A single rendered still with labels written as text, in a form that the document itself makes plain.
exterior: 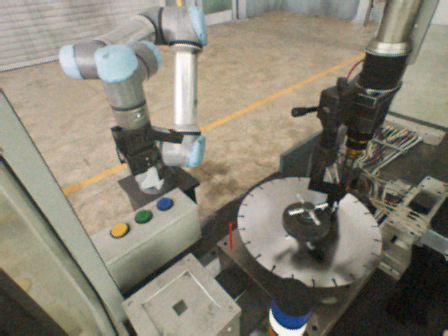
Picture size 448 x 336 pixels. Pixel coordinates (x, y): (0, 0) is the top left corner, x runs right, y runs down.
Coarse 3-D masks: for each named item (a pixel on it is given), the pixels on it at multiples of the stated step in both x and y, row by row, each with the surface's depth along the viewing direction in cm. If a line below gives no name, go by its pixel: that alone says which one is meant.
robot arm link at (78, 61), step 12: (144, 12) 88; (156, 12) 88; (132, 24) 80; (144, 24) 85; (156, 24) 88; (108, 36) 69; (120, 36) 72; (132, 36) 76; (144, 36) 83; (156, 36) 89; (72, 48) 61; (84, 48) 61; (96, 48) 60; (60, 60) 62; (72, 60) 61; (84, 60) 60; (72, 72) 63; (84, 72) 62; (96, 72) 62
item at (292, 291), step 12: (276, 288) 31; (288, 288) 31; (300, 288) 31; (276, 300) 30; (288, 300) 30; (300, 300) 30; (312, 300) 30; (276, 312) 31; (288, 312) 29; (300, 312) 29; (288, 324) 30; (300, 324) 30
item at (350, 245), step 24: (264, 192) 74; (288, 192) 73; (312, 192) 73; (264, 216) 67; (336, 216) 66; (360, 216) 66; (264, 240) 62; (288, 240) 61; (312, 240) 61; (336, 240) 61; (360, 240) 60; (264, 264) 57; (288, 264) 57; (312, 264) 56; (336, 264) 56; (360, 264) 56
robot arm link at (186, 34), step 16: (160, 16) 88; (176, 16) 87; (192, 16) 86; (160, 32) 89; (176, 32) 88; (192, 32) 88; (176, 48) 89; (192, 48) 89; (176, 64) 91; (192, 64) 91; (176, 80) 92; (192, 80) 92; (176, 96) 93; (192, 96) 93; (176, 112) 93; (192, 112) 94; (176, 128) 93; (192, 128) 94; (176, 144) 93; (192, 144) 93; (176, 160) 95; (192, 160) 94
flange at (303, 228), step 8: (288, 208) 68; (296, 208) 67; (320, 208) 67; (288, 216) 65; (296, 216) 65; (320, 216) 65; (328, 216) 65; (288, 224) 64; (296, 224) 63; (304, 224) 63; (312, 224) 63; (320, 224) 63; (328, 224) 63; (296, 232) 62; (304, 232) 62; (312, 232) 61; (320, 232) 61
